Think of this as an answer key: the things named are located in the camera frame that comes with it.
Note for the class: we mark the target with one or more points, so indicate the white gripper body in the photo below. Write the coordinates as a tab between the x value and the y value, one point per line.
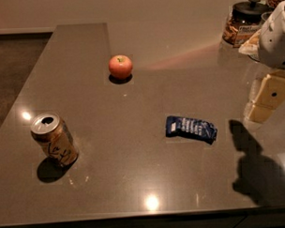
276	41

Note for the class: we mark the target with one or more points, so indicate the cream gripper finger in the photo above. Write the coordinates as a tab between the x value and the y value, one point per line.
266	94

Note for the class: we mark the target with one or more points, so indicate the blue rxbar wrapper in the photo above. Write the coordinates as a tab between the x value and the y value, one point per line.
190	128

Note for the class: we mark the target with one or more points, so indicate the red apple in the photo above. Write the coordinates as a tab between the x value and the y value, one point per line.
120	66

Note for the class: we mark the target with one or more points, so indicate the white snack packet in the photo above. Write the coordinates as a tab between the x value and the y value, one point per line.
251	46

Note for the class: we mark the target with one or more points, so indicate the glass jar with black lid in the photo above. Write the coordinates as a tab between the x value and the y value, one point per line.
243	22

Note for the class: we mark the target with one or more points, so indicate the gold soda can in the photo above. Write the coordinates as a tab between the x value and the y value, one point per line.
51	132

